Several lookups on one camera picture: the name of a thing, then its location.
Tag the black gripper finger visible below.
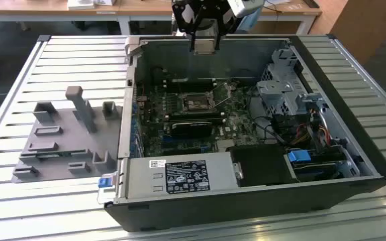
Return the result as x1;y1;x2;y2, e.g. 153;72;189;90
189;10;206;53
214;15;222;53

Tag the silver power supply unit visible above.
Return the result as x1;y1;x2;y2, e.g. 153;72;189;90
126;152;242;198

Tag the green motherboard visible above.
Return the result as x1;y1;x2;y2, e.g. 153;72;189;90
135;80;265;156

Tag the silver case handle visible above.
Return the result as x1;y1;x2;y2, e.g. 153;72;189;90
124;36;147;58

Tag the gray parts rack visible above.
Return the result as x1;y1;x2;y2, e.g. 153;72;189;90
11;86;124;184

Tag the black cable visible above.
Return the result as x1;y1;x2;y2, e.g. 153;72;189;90
249;114;289;147

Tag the coloured wire bundle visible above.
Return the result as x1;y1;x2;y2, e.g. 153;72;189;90
290;107;332;151

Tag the silver CPU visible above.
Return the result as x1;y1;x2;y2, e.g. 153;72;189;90
193;36;218;55

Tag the metal socket cover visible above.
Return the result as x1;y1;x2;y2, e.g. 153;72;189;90
213;80;239;106

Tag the blue case latch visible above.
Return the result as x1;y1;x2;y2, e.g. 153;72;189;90
98;176;114;189

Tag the black PC case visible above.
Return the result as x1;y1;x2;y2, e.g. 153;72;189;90
103;34;386;233

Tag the CPU socket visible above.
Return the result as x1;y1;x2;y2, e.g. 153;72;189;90
179;92;217;112

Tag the silver drive cage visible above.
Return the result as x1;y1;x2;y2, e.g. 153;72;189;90
255;49;325;116

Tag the black graphics card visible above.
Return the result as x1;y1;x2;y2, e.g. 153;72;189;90
171;120;214;140

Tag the wooden cabinet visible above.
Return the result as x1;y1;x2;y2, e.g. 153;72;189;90
309;0;386;66

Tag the wooden desk white frame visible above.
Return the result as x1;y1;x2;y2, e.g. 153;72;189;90
0;0;324;36

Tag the small silver heat sink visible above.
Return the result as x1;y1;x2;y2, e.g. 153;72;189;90
217;140;235;152

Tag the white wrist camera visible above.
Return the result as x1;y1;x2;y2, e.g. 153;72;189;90
229;0;265;18

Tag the blue disk carrier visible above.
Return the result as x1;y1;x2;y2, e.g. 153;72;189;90
288;150;312;166

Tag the black fan shroud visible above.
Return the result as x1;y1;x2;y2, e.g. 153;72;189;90
229;144;298;188

